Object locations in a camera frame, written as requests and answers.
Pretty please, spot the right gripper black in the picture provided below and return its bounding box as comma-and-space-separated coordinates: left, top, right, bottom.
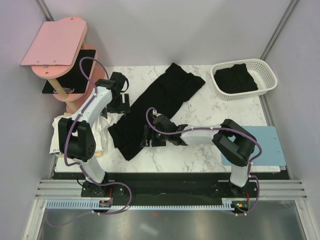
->
140, 124, 170, 147

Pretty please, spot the black t shirt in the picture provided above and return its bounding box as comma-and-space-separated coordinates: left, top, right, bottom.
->
108, 63, 205, 161
214, 63, 258, 94

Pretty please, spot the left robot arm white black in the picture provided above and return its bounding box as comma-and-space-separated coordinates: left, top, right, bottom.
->
58, 72, 130, 197

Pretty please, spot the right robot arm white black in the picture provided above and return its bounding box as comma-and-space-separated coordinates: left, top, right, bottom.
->
140, 108, 263, 197

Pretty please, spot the white folded t shirt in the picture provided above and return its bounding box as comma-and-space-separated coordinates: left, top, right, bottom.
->
49, 113, 110, 155

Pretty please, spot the black clipboard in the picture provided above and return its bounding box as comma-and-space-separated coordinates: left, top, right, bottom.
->
41, 49, 97, 95

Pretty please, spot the pink tiered shelf stand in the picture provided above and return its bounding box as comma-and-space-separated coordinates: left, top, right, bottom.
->
20, 17, 96, 114

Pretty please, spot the black t shirt in basket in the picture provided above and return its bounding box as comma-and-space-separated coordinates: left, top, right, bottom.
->
214, 63, 258, 94

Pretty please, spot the white plastic basket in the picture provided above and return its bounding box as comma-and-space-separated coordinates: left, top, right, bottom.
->
210, 58, 278, 101

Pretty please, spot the light blue folding board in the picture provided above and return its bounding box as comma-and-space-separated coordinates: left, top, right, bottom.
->
221, 125, 286, 167

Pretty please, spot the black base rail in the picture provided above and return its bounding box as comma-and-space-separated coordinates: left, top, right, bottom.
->
52, 171, 292, 200

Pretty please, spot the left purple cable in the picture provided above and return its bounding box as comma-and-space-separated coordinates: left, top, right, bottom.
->
63, 56, 133, 216

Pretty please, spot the purple cable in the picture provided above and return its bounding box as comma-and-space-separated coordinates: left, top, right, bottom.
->
145, 107, 263, 217
63, 56, 133, 216

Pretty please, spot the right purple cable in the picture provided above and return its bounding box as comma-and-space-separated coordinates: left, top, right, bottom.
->
145, 107, 263, 217

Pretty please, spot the light blue cable duct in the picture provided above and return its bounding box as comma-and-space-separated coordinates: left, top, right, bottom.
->
45, 199, 236, 211

